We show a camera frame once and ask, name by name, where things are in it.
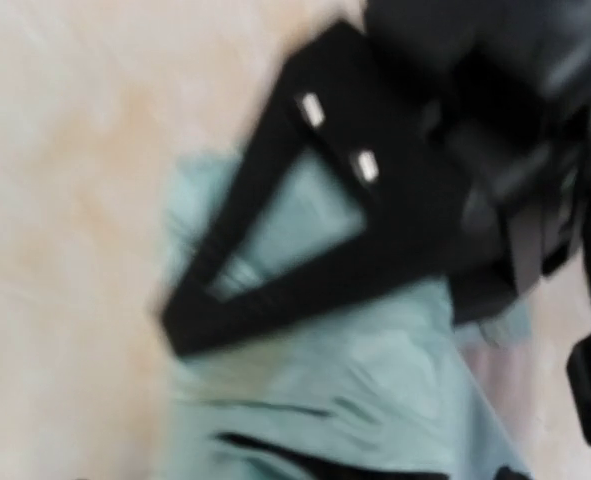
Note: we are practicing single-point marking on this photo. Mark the triangular finger of the black left gripper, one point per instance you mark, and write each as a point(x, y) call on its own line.
point(335, 199)

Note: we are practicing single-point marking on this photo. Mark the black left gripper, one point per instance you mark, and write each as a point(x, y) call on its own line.
point(511, 86)

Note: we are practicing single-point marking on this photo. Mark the mint green black umbrella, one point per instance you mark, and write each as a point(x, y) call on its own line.
point(373, 391)

